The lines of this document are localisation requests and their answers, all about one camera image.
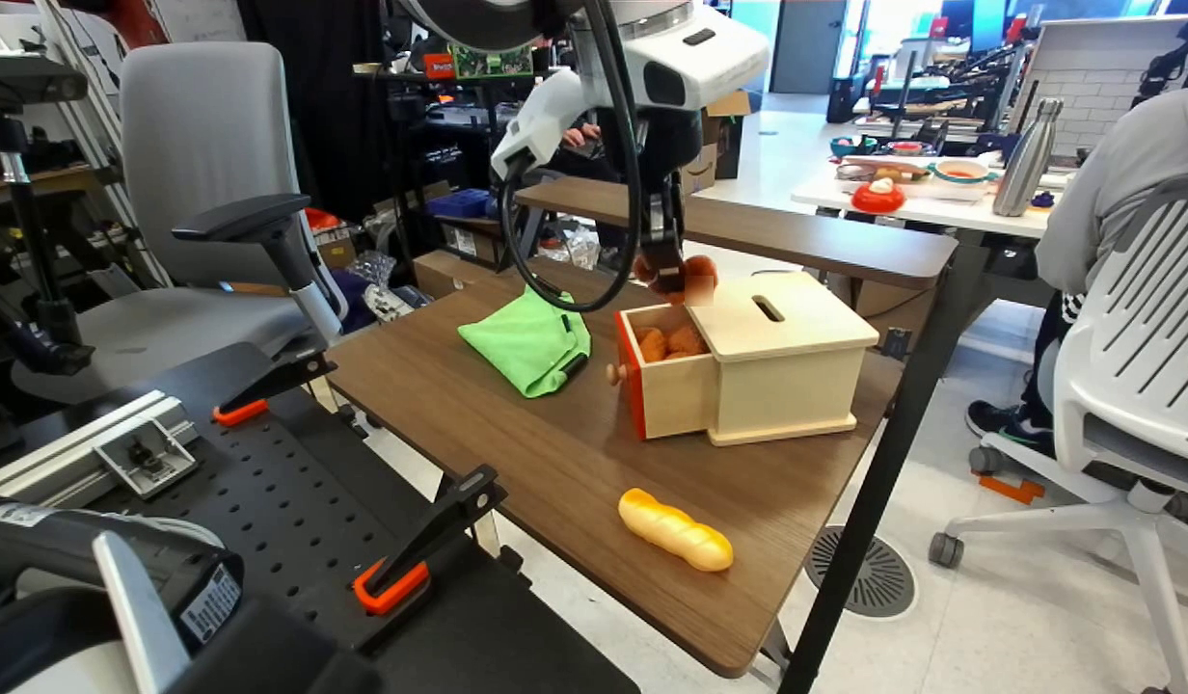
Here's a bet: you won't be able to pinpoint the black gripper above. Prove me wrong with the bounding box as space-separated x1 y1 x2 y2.
632 102 691 291

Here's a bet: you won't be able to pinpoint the orange plush toy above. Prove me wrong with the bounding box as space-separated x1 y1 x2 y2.
629 253 724 309

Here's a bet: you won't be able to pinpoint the red front wooden drawer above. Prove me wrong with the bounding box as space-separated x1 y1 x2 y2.
603 298 724 448

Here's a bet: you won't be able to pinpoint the orange round toy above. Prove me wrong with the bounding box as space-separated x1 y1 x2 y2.
632 321 710 368

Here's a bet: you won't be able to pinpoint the yellow oblong toy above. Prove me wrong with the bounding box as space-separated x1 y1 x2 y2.
615 484 740 578

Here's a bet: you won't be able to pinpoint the stacked cardboard boxes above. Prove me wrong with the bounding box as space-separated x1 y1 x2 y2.
677 84 758 201

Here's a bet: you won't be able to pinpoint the wooden box with slot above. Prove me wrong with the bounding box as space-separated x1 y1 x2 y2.
680 267 889 450

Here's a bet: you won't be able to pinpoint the green cloth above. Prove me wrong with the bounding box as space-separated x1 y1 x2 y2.
454 282 599 407

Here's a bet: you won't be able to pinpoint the red round desk object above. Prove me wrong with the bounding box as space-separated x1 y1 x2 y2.
850 175 911 222

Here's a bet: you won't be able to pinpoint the white office desk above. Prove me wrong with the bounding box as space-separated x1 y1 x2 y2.
691 150 1056 242

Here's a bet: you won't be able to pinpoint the black table leg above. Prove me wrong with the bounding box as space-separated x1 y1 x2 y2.
776 238 999 694

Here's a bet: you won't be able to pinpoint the round floor grate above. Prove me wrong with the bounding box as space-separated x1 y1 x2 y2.
803 520 922 627

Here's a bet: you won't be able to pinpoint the black perforated mounting table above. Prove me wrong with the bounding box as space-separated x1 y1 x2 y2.
137 384 642 694

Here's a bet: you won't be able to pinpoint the person in grey hoodie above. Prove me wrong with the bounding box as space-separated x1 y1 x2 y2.
966 82 1188 457

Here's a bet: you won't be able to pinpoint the grey padded office chair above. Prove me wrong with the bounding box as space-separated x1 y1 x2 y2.
75 39 350 394

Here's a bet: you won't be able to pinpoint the white slatted office chair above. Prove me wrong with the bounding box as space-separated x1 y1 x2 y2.
925 188 1188 694

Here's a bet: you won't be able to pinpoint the black tripod stand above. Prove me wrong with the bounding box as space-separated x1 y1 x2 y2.
0 56 99 377

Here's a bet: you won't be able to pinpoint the grey device with label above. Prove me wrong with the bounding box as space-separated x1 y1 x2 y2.
0 498 255 694

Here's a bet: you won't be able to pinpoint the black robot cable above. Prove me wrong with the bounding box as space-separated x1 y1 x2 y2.
493 0 655 318

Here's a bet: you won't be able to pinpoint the white cable guide piece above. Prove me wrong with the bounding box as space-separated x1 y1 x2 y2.
488 67 588 187

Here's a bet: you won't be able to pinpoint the black clamp orange handle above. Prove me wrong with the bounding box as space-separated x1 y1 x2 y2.
346 465 509 623
207 345 340 432

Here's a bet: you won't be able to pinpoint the small grey metal bracket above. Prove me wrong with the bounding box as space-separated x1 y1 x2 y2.
94 412 203 503

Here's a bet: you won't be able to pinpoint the aluminium extrusion rail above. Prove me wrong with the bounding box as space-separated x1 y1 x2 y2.
0 389 189 510

